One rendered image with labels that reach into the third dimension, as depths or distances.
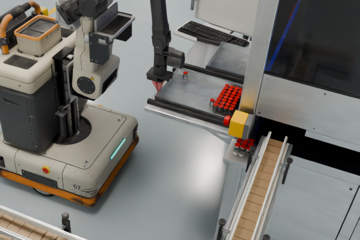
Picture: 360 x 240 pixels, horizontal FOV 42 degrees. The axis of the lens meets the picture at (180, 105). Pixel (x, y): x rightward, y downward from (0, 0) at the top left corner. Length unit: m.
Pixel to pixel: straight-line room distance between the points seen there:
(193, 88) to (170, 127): 1.18
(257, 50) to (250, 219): 0.57
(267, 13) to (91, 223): 1.60
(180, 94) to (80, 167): 0.79
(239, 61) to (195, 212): 0.92
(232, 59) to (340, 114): 0.82
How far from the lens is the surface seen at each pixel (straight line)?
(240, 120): 1.72
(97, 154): 2.64
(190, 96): 2.05
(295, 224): 2.12
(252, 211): 1.55
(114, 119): 2.86
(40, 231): 1.48
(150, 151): 3.06
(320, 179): 1.92
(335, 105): 1.70
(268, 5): 1.56
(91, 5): 1.94
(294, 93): 1.69
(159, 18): 1.84
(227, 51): 2.43
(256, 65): 1.67
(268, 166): 1.71
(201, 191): 2.84
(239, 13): 2.73
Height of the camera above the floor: 2.08
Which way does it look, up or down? 37 degrees down
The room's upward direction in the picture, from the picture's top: 5 degrees clockwise
